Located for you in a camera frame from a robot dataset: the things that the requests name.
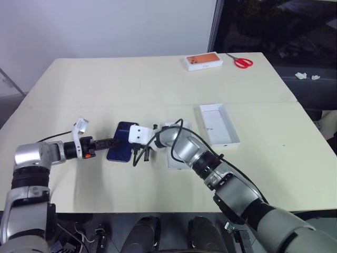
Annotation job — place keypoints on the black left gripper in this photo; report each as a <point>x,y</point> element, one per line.
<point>86,146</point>

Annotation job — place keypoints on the dark blue smartphone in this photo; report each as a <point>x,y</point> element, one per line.
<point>119,154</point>

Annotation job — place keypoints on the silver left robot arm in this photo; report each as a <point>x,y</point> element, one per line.
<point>29,155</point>

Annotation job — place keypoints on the open white phone box base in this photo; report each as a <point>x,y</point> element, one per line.
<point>219,124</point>

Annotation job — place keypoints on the crumpled white paper scrap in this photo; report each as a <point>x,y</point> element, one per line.
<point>301,75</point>
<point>315,77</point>

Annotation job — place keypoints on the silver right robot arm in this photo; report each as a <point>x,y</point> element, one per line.
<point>231,187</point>

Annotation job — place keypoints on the metal clamp bracket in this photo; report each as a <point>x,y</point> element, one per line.
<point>237,234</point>

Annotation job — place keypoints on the white phone box lid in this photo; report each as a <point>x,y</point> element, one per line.
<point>175,163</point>

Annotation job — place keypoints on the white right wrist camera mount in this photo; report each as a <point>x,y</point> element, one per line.
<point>139,134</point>

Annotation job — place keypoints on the grey metal rail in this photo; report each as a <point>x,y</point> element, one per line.
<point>11,81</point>

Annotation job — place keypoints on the dark rounded shape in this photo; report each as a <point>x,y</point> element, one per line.
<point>206,234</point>
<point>142,234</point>

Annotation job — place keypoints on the white box with orange phone print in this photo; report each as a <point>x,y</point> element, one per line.
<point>202,61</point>

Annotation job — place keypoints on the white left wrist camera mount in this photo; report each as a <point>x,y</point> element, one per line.
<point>76,131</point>

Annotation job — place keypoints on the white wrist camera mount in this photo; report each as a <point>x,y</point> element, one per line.
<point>139,134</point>
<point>76,131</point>

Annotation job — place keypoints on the beige cushioned chair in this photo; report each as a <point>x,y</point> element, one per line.
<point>329,126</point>

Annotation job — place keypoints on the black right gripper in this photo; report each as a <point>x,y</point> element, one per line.
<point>140,147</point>

